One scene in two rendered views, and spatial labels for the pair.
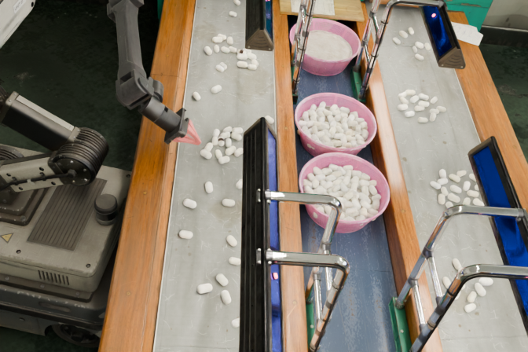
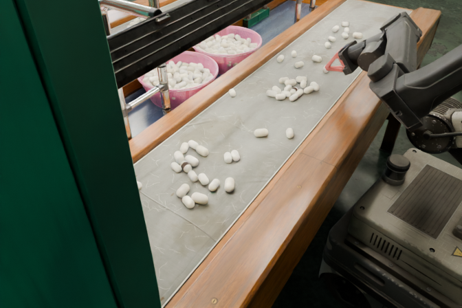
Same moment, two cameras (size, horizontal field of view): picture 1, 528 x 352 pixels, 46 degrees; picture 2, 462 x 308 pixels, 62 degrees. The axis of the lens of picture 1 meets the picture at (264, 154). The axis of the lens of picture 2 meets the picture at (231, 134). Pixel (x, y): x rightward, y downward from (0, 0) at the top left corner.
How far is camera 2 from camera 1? 243 cm
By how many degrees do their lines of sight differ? 89
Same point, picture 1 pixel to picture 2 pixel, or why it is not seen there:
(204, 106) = (286, 125)
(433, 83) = not seen: hidden behind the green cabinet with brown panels
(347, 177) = (212, 49)
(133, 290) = not seen: hidden behind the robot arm
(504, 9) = not seen: outside the picture
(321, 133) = (196, 73)
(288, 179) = (262, 52)
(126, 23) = (404, 46)
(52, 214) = (448, 199)
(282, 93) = (196, 102)
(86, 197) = (412, 202)
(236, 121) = (263, 104)
